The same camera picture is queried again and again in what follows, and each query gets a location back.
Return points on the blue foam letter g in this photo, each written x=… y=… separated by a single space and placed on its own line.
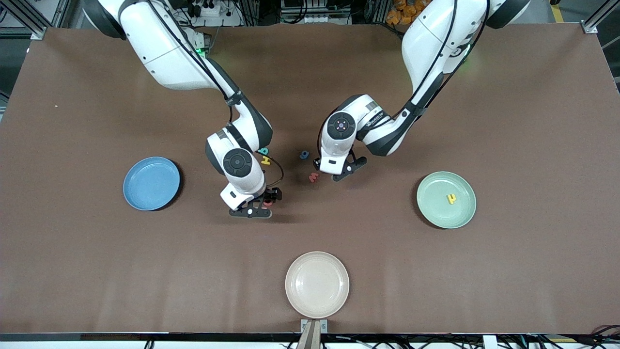
x=304 y=154

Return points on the orange snack bags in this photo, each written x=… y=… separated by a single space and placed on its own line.
x=397 y=13

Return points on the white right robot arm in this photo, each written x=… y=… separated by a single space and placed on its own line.
x=164 y=53

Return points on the red foam letter w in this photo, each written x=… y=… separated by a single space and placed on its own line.
x=314 y=177

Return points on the green plate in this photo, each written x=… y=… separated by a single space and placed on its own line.
x=436 y=213

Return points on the blue plate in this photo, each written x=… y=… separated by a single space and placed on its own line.
x=151 y=183

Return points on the brown table cover sheet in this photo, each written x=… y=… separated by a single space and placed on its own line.
x=97 y=266

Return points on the metal mount bracket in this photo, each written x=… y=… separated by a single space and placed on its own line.
x=304 y=324

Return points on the yellow foam letter p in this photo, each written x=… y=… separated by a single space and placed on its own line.
x=451 y=198

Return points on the grey equipment box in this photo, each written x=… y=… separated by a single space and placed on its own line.
x=315 y=12

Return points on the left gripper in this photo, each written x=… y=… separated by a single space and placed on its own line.
x=316 y=163

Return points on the white power strip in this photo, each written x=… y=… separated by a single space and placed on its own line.
x=227 y=19

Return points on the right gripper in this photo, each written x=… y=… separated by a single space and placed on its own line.
x=269 y=196

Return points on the cream plate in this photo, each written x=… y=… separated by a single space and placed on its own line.
x=317 y=285

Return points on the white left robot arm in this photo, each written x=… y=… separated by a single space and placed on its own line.
x=431 y=43

